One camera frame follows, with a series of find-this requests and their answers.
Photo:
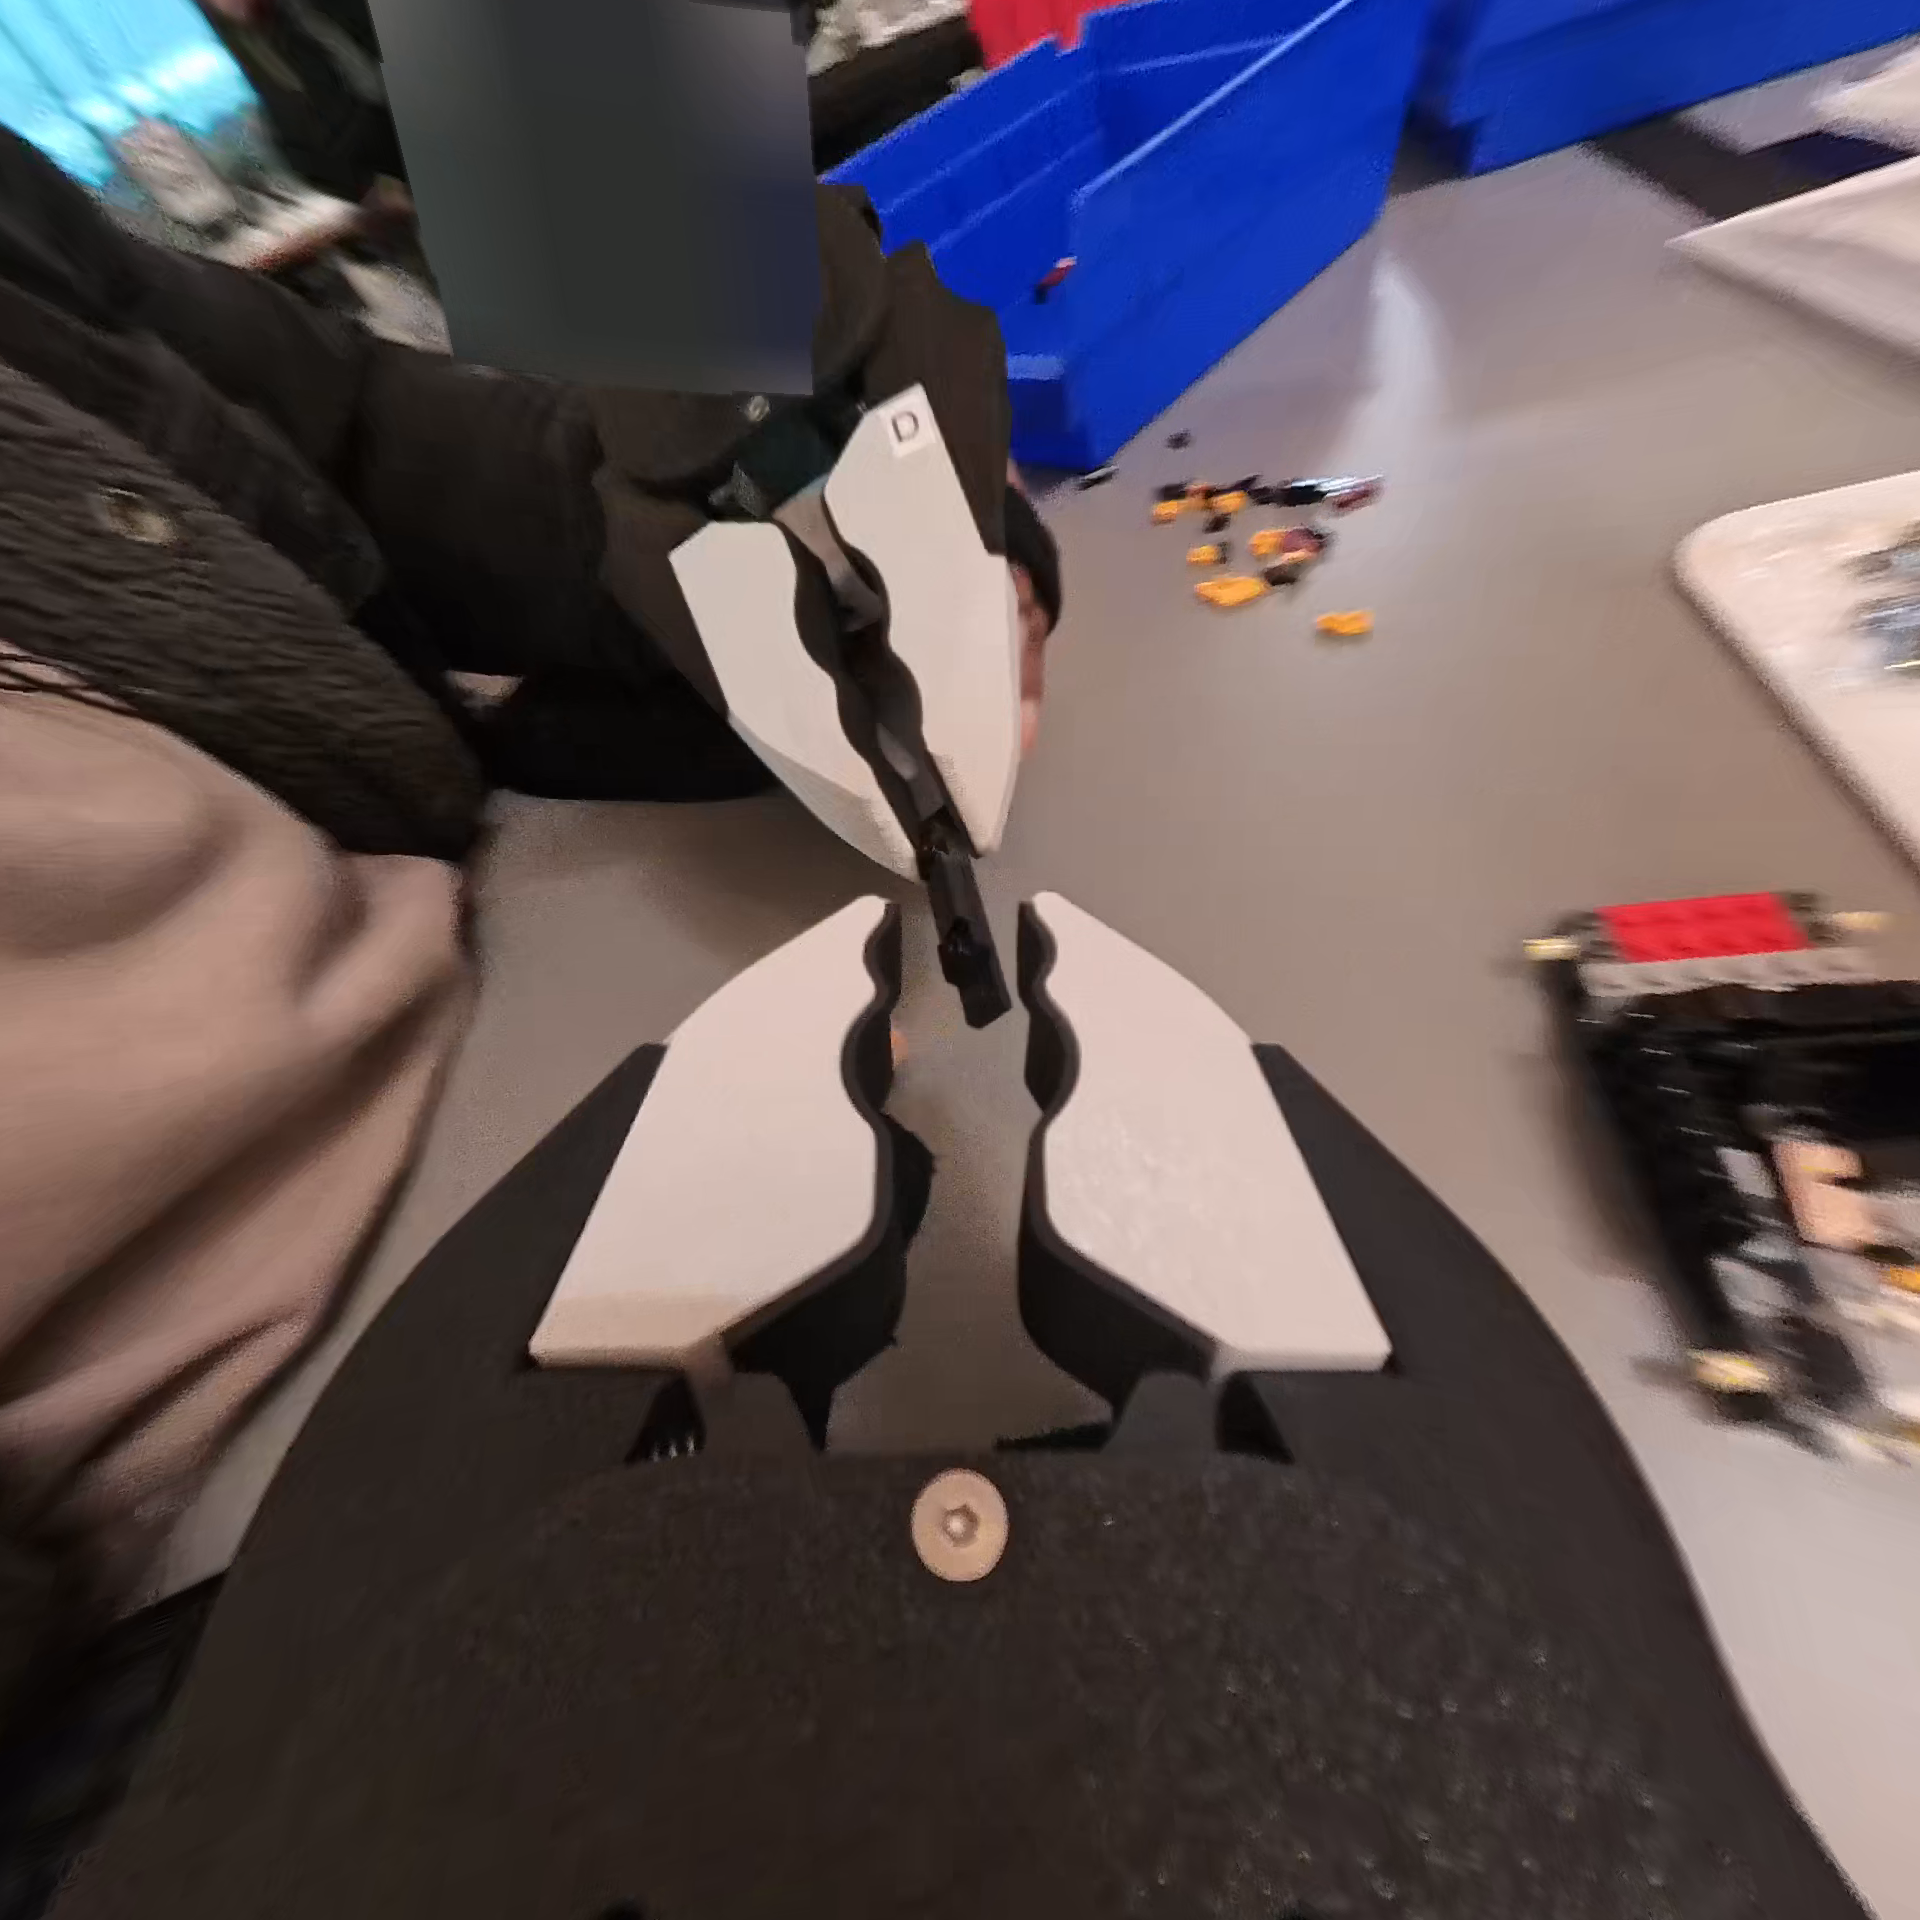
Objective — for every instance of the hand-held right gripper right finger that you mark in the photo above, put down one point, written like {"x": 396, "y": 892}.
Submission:
{"x": 1202, "y": 1171}

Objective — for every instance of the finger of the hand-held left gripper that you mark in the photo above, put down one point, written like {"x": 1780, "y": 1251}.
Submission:
{"x": 946, "y": 599}
{"x": 750, "y": 645}

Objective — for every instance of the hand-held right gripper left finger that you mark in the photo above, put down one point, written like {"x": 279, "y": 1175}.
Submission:
{"x": 722, "y": 1171}

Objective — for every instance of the long black brick plate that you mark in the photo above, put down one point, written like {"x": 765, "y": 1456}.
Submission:
{"x": 960, "y": 931}

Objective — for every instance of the person's left forearm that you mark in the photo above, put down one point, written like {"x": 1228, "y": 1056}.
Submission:
{"x": 524, "y": 524}

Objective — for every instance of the grey desk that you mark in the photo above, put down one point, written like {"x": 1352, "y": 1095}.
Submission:
{"x": 1350, "y": 780}

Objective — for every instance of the person's left hand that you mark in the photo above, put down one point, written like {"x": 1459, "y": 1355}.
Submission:
{"x": 1032, "y": 676}

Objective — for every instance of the pile of small loose bricks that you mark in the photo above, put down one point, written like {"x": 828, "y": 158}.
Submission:
{"x": 1260, "y": 540}

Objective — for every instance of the red plastic storage bin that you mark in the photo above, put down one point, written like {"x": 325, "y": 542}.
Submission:
{"x": 1037, "y": 23}

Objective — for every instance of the black toy car chassis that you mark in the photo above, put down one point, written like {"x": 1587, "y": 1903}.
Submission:
{"x": 1680, "y": 1080}

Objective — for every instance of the dark fleece jacket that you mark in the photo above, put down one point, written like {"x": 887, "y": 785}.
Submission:
{"x": 224, "y": 630}

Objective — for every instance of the beige sweatshirt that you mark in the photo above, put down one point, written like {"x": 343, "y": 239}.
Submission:
{"x": 196, "y": 1125}

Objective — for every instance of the white tray with parts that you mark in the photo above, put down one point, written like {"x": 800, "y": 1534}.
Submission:
{"x": 1786, "y": 630}

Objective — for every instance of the cluster of small silver parts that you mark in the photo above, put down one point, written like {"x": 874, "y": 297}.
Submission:
{"x": 1892, "y": 599}

